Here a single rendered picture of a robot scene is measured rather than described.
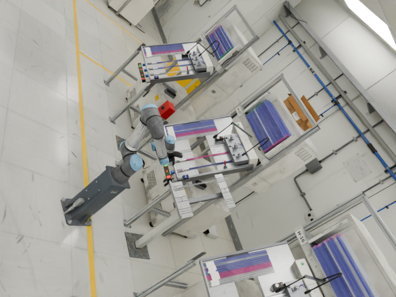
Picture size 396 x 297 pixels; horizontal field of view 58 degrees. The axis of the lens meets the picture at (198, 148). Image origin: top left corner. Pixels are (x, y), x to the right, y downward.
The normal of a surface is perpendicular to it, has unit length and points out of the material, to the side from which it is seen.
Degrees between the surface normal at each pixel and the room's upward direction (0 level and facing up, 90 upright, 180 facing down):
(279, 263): 44
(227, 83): 90
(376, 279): 90
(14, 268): 0
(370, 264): 90
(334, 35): 90
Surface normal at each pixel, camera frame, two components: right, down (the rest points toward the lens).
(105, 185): -0.55, -0.19
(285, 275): 0.08, -0.67
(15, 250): 0.73, -0.58
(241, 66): 0.25, 0.73
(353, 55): -0.63, -0.37
